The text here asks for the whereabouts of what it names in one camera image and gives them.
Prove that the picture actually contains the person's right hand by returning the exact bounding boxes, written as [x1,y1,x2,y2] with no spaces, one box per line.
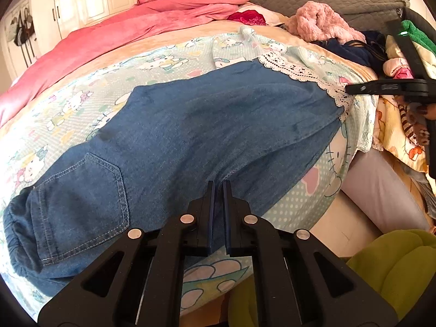
[416,104,436,122]

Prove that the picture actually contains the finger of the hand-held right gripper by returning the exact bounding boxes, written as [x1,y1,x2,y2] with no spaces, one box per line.
[345,80,409,96]

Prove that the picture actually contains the beige blanket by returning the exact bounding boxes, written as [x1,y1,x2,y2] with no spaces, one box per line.
[0,2,379,137]

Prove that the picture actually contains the hanging bags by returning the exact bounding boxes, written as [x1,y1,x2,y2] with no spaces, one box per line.
[8,7,38,65]

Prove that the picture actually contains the white wardrobe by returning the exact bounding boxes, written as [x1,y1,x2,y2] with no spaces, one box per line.
[0,0,181,86]

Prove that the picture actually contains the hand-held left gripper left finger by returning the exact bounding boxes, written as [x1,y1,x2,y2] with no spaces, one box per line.
[37,180,216,327]

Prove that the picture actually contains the cartoon cat printed bed sheet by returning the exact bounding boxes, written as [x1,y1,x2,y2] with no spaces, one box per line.
[0,24,379,321]

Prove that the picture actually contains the grey bed side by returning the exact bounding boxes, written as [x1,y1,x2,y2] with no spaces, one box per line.
[341,148,430,232]

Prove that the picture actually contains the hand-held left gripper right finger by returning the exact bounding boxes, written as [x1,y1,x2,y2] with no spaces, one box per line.
[223,180,399,327]

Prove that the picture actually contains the navy garment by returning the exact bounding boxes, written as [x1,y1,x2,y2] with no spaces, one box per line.
[313,30,389,75]

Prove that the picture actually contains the pink duvet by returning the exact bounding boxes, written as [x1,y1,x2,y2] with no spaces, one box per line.
[0,0,251,126]

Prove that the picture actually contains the blue denim pants lace hem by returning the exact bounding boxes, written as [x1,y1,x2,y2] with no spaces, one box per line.
[3,58,356,305]

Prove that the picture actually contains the cream cloth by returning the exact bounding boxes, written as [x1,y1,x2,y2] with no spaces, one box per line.
[386,36,430,72]

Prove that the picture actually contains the lime green clothing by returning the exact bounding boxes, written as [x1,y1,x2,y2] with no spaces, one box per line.
[228,228,436,327]

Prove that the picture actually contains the yellow cartoon printed blanket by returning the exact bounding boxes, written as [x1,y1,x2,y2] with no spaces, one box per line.
[373,95,433,174]

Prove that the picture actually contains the pink fluffy garment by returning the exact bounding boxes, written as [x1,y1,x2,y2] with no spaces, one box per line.
[284,1,367,43]

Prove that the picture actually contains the green towel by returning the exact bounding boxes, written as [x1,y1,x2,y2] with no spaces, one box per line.
[400,20,433,46]

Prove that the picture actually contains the small pink garment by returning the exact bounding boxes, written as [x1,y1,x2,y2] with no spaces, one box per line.
[383,56,414,79]

